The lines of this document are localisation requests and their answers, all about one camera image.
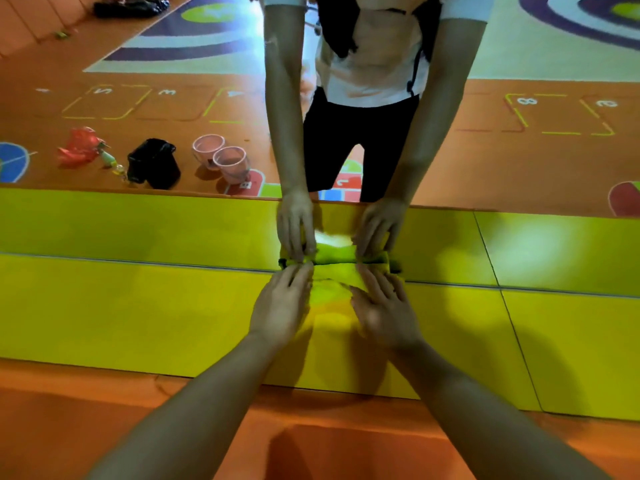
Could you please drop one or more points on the person's right thumb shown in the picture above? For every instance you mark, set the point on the person's right thumb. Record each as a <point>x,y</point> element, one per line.
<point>360,300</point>

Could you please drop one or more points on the yellow-green cloth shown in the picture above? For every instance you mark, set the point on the yellow-green cloth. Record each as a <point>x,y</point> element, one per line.
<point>334,254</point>

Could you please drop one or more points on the yellow padded mat panel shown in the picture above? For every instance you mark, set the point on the yellow padded mat panel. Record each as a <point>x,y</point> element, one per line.
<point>580,354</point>
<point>125,314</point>
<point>565,254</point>
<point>150,224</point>

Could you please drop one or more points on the black plastic bag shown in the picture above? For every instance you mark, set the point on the black plastic bag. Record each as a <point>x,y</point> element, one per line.
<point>152,164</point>

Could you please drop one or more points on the person's left fingers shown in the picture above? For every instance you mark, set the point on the person's left fingers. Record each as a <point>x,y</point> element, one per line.
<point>294,278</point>

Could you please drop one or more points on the black chest harness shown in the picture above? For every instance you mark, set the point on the black chest harness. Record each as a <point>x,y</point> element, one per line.
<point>340,24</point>

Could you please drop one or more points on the pink plastic cup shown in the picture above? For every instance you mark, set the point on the pink plastic cup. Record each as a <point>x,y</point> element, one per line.
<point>232,164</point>
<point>206,147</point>

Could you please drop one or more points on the person's left forearm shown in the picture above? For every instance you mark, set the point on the person's left forearm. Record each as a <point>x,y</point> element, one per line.
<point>200,414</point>

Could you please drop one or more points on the person's right forearm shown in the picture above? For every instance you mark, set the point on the person's right forearm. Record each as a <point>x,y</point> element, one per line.
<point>480,419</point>

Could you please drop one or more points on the person's left hand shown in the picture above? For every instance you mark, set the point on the person's left hand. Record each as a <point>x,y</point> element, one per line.
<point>280,312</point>

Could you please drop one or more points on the person's right hand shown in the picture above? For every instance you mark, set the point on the person's right hand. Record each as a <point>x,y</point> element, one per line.
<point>387,314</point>

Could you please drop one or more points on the small green object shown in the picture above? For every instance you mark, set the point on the small green object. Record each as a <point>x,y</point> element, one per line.
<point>62,34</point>

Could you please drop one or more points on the red plastic bag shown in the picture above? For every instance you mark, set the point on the red plastic bag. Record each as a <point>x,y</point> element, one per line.
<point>79,147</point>

